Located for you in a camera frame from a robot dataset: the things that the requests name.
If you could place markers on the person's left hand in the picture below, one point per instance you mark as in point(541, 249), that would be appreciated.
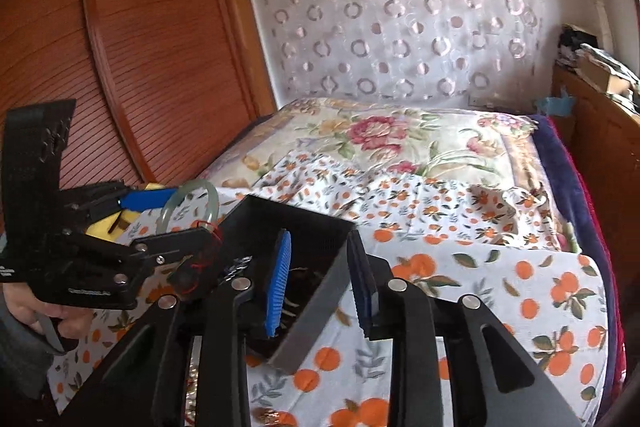
point(22, 307)

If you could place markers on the cardboard box with papers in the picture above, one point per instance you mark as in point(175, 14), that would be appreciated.
point(607, 74)

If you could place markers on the person's left forearm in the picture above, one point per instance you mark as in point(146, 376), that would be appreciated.
point(20, 362)

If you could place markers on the wooden bedside cabinet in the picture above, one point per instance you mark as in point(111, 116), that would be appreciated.
point(600, 147)

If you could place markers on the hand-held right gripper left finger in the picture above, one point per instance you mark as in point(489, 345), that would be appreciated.
point(279, 287)

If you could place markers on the dark bead jewelry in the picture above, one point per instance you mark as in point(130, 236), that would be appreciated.
point(302, 276)

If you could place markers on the green jade bangle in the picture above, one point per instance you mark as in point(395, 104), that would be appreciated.
point(165, 212)

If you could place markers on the orange fruit print sheet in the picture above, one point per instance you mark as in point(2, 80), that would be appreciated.
point(500, 307)

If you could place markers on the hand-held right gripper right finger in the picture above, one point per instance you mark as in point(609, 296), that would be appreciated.
point(363, 287)

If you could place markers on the yellow plastic object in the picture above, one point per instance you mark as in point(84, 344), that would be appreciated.
point(106, 225)

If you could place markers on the wall socket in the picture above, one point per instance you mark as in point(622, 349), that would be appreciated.
point(476, 100)

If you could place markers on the black cloth item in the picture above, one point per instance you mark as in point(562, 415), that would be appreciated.
point(570, 42)

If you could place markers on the wooden louvered wardrobe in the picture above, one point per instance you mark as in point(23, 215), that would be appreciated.
point(150, 57)

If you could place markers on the floral quilt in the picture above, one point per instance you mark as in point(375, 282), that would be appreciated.
point(380, 132)

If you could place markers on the purple blanket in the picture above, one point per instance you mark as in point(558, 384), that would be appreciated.
point(565, 167)

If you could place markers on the black jewelry box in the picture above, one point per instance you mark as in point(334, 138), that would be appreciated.
point(305, 227)

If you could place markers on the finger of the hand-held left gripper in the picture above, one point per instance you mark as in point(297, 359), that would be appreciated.
point(147, 198)
point(175, 246)

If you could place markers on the teal plastic bag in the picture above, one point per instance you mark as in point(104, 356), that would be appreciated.
point(556, 104)

